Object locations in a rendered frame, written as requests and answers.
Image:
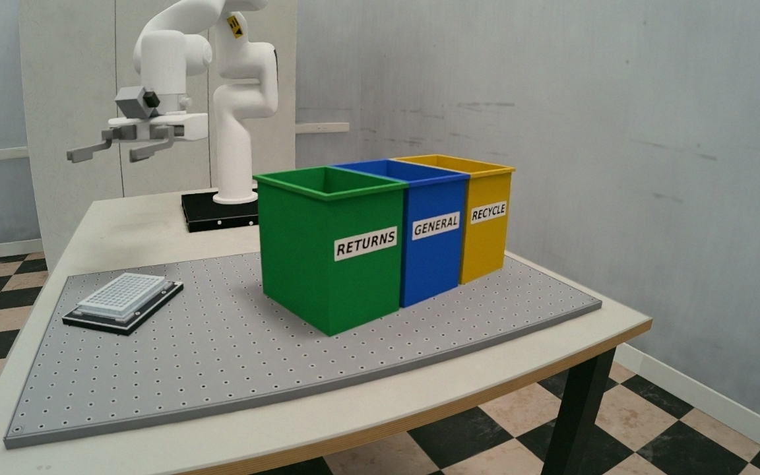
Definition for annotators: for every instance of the green bin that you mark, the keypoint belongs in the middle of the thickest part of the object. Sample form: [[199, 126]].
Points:
[[332, 258]]

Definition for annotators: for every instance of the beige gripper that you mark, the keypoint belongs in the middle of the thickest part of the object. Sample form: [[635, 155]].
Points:
[[146, 131]]

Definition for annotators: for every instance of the blue bin labelled general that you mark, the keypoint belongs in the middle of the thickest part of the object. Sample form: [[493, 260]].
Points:
[[432, 217]]

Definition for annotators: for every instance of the yellow recycle bin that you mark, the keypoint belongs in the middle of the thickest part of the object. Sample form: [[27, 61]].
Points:
[[486, 208]]

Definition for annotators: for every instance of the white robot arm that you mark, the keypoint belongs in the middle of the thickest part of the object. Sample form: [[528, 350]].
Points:
[[168, 56]]

